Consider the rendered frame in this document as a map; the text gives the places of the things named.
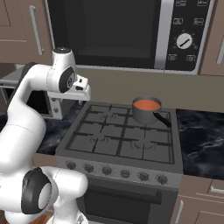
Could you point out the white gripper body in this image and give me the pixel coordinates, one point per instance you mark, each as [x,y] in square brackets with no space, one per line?
[70,94]

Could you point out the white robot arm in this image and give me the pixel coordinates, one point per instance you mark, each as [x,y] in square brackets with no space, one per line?
[23,131]

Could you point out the grey gas stove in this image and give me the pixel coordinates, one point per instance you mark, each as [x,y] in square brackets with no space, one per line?
[122,140]

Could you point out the grey stove knob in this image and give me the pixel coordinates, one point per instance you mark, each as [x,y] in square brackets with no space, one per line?
[71,165]
[162,179]
[106,170]
[125,173]
[89,168]
[143,176]

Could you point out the red marinara sauce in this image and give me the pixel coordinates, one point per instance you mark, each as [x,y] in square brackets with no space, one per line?
[146,104]

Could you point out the brown drawer front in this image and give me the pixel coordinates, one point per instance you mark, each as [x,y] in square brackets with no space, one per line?
[216,184]
[43,160]

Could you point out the black and silver microwave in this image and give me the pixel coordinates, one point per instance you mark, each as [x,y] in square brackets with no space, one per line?
[116,32]

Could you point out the brown cupboard door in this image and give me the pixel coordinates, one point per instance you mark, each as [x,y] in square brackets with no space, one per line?
[210,43]
[201,211]
[14,32]

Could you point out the black oven door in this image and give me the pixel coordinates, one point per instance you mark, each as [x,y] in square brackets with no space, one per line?
[122,208]

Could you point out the white microwave dial knob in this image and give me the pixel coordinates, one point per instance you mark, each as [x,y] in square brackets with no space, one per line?
[184,40]

